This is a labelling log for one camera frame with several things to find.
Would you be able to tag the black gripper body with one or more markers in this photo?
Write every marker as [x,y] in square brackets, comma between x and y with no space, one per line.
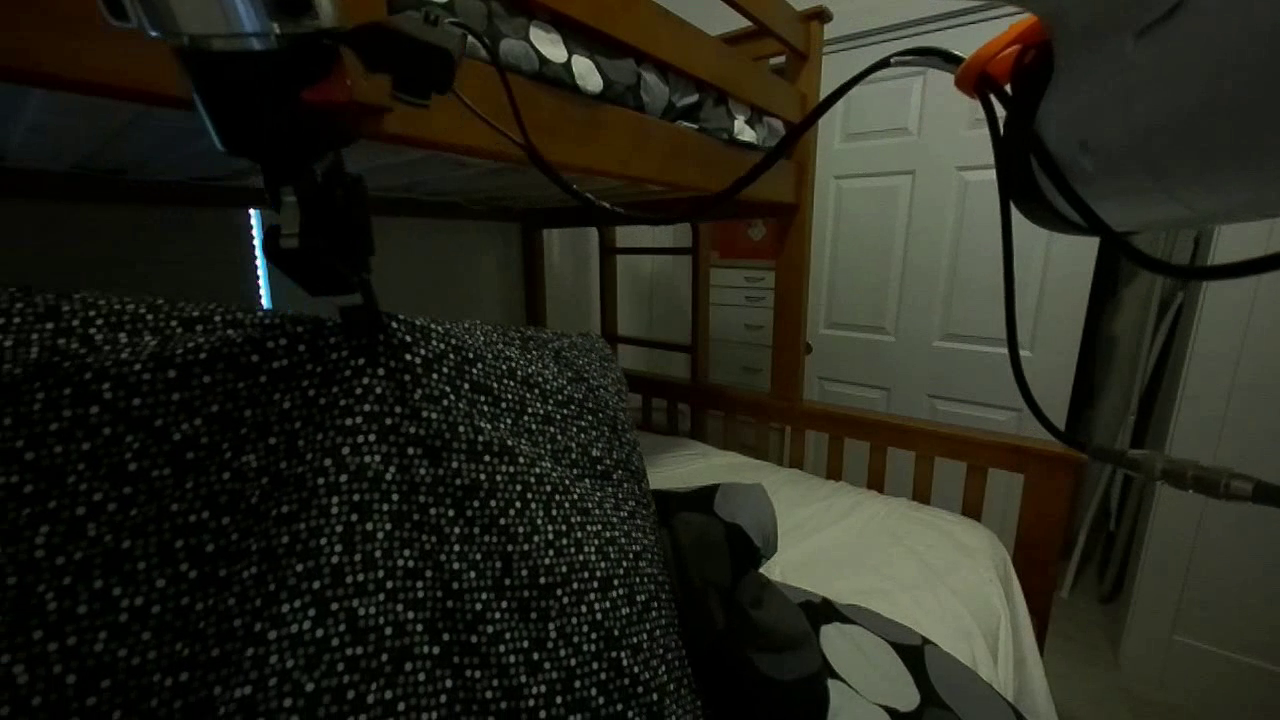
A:
[314,202]

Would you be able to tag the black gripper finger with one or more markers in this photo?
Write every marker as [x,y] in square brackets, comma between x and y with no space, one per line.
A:
[360,312]

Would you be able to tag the black white-dotted pillow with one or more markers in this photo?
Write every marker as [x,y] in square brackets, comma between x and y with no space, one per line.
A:
[332,534]

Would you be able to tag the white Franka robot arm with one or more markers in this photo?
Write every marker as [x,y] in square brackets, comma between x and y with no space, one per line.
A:
[1175,123]

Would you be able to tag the dark window blind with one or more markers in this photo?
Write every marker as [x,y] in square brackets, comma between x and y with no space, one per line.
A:
[120,253]

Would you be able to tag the wooden bed ladder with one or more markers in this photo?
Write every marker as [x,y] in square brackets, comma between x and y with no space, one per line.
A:
[655,341]

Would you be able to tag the pebble print bunk bedding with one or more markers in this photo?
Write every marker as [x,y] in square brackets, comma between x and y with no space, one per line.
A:
[584,69]

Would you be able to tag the white drawer unit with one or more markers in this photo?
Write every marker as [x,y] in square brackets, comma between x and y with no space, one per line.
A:
[742,324]

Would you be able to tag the red box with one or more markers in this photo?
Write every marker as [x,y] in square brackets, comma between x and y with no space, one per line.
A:
[742,243]

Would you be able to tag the white panel door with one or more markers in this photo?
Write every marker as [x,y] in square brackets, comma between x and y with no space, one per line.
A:
[893,226]

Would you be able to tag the white mattress sheet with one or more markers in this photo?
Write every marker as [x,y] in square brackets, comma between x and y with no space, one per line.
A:
[882,547]

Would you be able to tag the white leaning poles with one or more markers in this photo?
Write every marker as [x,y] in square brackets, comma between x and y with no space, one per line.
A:
[1134,442]

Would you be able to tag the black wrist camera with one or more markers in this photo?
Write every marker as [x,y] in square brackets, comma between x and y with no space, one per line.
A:
[403,63]

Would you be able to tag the wooden bunk bed frame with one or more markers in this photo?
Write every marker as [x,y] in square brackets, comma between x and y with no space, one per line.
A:
[1052,534]

